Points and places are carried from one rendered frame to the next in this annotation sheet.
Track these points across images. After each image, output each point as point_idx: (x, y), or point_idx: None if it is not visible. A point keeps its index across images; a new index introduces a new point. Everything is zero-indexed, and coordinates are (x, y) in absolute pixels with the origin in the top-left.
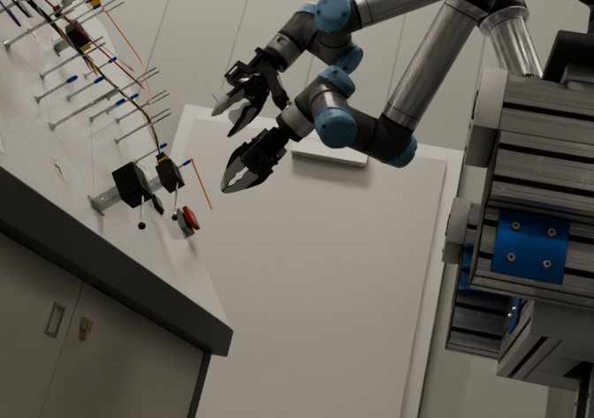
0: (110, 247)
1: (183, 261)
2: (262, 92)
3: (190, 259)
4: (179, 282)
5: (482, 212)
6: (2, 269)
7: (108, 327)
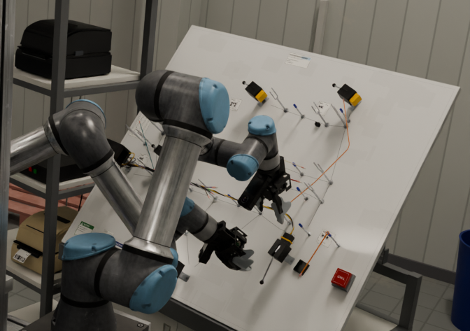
0: (168, 301)
1: (290, 312)
2: (266, 192)
3: (312, 311)
4: (253, 327)
5: None
6: None
7: None
